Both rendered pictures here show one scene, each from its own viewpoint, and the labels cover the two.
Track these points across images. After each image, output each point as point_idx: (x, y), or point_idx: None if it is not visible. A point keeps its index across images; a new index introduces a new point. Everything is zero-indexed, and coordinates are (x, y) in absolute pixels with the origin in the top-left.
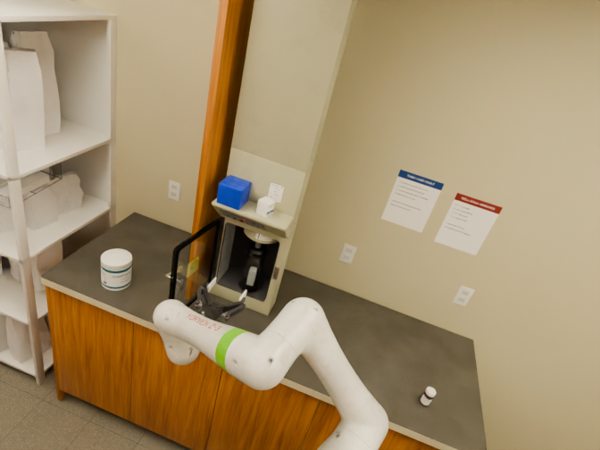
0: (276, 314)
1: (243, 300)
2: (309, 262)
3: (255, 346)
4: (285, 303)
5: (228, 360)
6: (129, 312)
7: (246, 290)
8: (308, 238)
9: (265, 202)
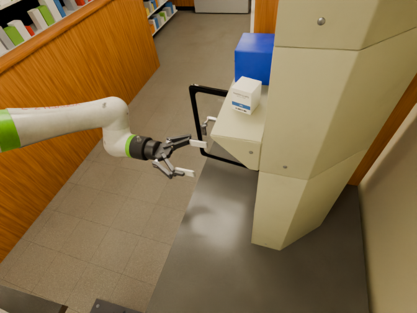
0: (257, 253)
1: (177, 172)
2: (390, 297)
3: None
4: (284, 265)
5: None
6: None
7: (192, 172)
8: (414, 268)
9: (239, 83)
